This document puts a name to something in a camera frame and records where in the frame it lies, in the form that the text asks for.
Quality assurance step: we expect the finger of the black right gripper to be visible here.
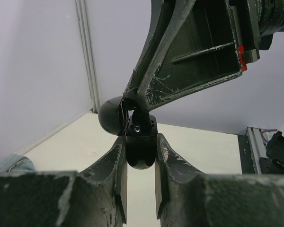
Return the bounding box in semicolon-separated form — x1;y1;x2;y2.
137;0;242;111
124;0;176;96

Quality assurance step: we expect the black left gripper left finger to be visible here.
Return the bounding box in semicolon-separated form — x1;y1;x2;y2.
0;137;127;227

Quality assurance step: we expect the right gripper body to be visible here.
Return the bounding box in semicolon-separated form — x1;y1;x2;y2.
229;0;260;71

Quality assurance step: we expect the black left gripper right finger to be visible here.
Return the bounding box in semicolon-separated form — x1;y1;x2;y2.
155;134;284;227

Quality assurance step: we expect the black earbud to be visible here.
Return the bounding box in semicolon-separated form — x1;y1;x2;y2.
124;87;151;131

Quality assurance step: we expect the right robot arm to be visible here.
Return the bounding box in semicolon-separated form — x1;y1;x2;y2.
123;0;284;112

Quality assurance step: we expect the crumpled blue denim cloth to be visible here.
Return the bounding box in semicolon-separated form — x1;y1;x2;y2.
0;154;36;173

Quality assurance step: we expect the aluminium frame post left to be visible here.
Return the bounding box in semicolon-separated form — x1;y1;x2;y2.
76;0;100;114

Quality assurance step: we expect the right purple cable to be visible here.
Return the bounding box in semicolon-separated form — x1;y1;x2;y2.
260;129;279;142

